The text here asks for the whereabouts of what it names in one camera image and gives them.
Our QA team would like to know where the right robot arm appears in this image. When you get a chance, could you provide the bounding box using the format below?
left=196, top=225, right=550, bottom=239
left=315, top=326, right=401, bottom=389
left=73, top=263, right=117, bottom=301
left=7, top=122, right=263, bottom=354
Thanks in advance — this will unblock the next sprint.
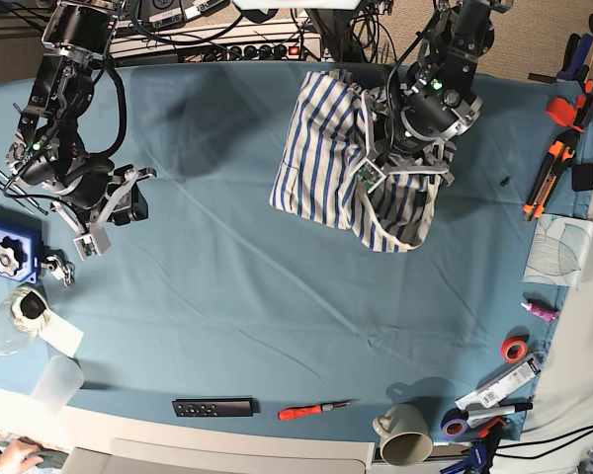
left=0, top=1, right=156, bottom=259

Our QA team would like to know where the purple tape roll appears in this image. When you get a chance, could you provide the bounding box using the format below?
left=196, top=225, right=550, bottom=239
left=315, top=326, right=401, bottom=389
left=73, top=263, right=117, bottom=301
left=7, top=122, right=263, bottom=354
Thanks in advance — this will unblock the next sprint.
left=441, top=408, right=468, bottom=441

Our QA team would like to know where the blue white striped T-shirt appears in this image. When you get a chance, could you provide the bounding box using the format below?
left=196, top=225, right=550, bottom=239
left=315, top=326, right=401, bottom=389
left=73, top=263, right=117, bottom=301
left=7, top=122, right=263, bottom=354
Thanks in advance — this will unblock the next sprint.
left=269, top=70, right=444, bottom=253

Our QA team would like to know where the red small cube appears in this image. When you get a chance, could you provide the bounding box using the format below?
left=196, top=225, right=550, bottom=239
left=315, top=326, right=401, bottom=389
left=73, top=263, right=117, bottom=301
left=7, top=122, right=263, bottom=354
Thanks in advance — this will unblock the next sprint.
left=546, top=97, right=575, bottom=126

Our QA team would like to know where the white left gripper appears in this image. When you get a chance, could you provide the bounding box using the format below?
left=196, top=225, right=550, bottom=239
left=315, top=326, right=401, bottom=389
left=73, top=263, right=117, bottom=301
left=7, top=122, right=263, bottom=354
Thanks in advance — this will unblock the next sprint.
left=354, top=90, right=456, bottom=194

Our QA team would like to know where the blue table cloth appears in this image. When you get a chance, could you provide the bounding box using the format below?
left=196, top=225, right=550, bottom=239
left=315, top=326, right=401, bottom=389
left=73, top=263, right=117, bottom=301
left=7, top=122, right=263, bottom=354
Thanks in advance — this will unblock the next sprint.
left=0, top=61, right=593, bottom=440

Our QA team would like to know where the metal hex key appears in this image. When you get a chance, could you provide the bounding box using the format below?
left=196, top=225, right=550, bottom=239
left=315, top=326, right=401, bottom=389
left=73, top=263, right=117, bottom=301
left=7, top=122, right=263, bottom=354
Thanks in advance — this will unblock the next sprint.
left=0, top=170, right=48, bottom=215

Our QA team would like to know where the orange black spring clamp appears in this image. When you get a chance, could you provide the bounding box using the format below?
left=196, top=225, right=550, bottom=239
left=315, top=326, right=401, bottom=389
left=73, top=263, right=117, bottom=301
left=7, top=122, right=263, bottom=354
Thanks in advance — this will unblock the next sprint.
left=572, top=79, right=593, bottom=132

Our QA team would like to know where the orange black utility knife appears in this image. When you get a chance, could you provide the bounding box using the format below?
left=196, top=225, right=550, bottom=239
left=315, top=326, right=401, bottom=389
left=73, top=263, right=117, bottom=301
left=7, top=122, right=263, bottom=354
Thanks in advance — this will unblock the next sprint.
left=523, top=135, right=578, bottom=222

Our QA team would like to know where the leaf pattern napkin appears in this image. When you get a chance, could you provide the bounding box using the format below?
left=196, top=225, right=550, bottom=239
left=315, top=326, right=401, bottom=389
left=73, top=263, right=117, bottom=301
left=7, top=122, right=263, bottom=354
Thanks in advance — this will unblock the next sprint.
left=522, top=213, right=593, bottom=288

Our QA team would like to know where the black square pad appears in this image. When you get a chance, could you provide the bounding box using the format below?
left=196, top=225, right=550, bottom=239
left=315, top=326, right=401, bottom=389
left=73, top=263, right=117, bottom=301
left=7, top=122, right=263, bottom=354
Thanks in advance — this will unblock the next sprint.
left=571, top=163, right=593, bottom=193

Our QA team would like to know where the black power strip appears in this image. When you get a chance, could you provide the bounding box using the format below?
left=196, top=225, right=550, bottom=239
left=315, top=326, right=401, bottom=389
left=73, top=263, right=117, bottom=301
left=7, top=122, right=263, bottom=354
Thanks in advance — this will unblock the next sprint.
left=186, top=43, right=303, bottom=62

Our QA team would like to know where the white paper card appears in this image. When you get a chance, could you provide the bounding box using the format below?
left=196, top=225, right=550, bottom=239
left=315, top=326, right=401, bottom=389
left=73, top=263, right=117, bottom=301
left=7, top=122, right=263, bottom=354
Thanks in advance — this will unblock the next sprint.
left=39, top=310, right=84, bottom=357

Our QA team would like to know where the bystander hand at table edge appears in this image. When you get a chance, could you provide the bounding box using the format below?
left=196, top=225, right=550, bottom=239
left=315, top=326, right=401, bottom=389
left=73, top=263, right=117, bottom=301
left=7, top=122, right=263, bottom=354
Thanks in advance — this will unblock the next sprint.
left=0, top=438, right=43, bottom=474

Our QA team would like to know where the red tape roll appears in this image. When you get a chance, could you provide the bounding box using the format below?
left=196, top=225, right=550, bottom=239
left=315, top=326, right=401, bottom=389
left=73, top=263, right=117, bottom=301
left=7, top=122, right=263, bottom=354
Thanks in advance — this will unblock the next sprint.
left=500, top=337, right=528, bottom=364

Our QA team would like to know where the black remote control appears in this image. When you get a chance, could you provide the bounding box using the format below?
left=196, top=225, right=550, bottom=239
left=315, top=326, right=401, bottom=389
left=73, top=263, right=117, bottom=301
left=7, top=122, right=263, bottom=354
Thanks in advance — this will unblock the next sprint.
left=172, top=397, right=254, bottom=418

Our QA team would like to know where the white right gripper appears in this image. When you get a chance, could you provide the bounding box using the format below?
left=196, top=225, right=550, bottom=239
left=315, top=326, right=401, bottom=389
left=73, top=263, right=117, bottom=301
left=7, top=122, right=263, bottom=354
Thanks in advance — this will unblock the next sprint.
left=50, top=165, right=157, bottom=261

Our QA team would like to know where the barcode labelled package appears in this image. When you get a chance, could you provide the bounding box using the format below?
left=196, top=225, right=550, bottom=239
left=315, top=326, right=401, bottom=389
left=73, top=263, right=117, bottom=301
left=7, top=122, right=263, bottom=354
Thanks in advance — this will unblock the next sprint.
left=455, top=353, right=545, bottom=410

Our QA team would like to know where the blue black bar clamp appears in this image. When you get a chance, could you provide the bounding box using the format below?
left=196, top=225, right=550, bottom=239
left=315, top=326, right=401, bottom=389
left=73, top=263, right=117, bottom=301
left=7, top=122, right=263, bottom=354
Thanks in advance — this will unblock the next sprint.
left=440, top=417, right=507, bottom=474

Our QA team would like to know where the blue box with black knob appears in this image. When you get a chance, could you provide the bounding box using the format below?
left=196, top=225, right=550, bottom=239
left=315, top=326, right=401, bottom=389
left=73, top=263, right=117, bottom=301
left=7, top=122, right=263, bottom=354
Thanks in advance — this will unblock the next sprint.
left=0, top=206, right=42, bottom=284

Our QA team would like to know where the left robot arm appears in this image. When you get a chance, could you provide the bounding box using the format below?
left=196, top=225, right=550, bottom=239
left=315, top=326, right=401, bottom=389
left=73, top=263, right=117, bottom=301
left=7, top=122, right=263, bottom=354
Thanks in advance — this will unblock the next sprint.
left=351, top=1, right=512, bottom=193

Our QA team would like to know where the translucent plastic cup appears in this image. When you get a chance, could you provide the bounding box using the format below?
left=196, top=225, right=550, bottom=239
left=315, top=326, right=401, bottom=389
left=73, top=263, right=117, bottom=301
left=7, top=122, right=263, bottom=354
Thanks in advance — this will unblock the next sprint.
left=29, top=355, right=85, bottom=425

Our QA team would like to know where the small metal chain keyring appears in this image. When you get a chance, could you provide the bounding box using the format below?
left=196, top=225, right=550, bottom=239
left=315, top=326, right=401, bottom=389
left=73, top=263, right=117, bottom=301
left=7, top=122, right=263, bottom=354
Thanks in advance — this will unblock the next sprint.
left=41, top=253, right=75, bottom=287

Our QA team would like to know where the purple glue tube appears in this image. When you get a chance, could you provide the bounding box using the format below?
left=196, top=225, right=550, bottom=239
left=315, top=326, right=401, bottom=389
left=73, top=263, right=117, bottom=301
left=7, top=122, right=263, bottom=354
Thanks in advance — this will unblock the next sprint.
left=521, top=302, right=558, bottom=323

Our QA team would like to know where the red handled screwdriver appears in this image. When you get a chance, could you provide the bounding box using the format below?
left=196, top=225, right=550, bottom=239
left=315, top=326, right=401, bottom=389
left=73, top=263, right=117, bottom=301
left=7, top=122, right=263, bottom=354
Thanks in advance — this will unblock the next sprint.
left=277, top=399, right=357, bottom=421

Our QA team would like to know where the beige ceramic mug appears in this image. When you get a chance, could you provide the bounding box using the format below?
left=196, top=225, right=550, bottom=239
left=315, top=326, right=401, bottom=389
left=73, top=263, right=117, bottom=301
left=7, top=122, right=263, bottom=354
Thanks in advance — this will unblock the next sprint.
left=372, top=404, right=434, bottom=466

